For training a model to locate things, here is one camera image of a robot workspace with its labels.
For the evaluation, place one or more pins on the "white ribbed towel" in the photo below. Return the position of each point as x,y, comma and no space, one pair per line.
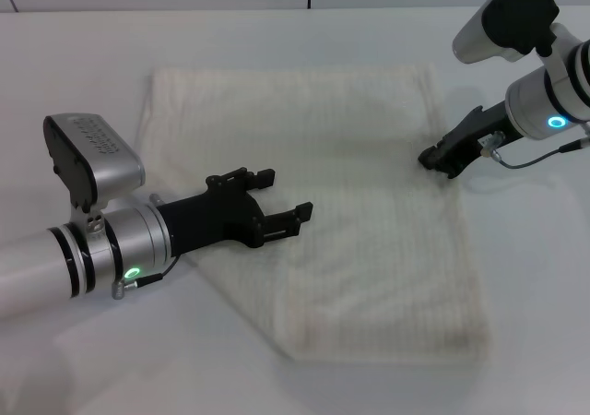
369,230

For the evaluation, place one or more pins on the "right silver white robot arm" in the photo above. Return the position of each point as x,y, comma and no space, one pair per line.
553,97

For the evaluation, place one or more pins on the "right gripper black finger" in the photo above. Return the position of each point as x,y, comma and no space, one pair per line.
431,157
454,166

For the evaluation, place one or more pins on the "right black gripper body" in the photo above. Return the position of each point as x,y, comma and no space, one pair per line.
479,131

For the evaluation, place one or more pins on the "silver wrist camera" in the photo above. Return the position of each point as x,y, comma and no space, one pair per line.
507,14
99,152

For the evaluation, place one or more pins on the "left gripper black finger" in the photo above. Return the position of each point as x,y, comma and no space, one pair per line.
288,219
244,179

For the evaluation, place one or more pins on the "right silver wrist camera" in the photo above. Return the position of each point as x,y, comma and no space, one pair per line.
507,14

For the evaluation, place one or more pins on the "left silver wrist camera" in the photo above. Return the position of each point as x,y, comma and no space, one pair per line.
99,152

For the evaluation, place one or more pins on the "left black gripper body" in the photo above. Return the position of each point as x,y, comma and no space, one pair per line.
207,221

